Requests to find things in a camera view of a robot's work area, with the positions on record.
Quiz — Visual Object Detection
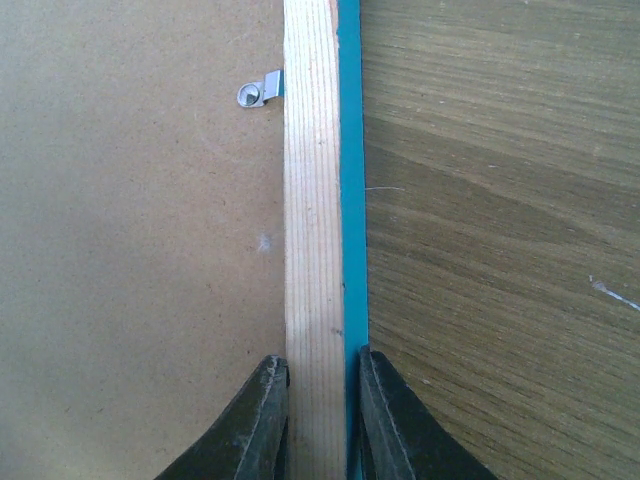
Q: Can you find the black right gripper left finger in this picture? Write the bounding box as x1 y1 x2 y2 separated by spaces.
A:
158 355 290 480

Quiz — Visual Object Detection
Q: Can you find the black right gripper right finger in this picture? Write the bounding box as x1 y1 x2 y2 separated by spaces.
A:
359 346 496 479

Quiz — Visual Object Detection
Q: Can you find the turquoise picture frame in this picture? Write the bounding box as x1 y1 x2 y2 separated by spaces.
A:
1 1 348 479

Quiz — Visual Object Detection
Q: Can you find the metal frame retaining clip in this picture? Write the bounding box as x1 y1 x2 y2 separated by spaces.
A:
236 69 284 108

